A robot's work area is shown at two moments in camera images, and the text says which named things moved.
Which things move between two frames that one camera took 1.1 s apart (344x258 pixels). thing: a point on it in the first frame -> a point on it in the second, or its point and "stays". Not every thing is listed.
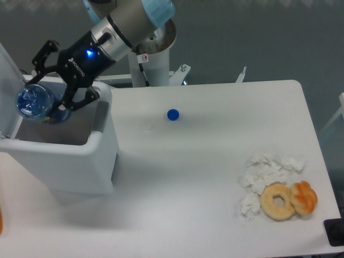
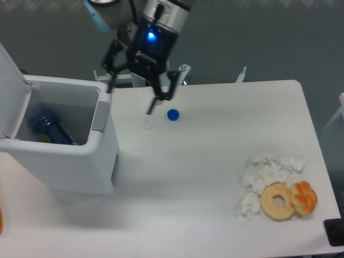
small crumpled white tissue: (250, 205) stays
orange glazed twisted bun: (303, 196) stays
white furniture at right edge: (341, 109) stays
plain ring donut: (274, 212) stays
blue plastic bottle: (41, 103) -> (57, 133)
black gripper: (79, 65) -> (154, 45)
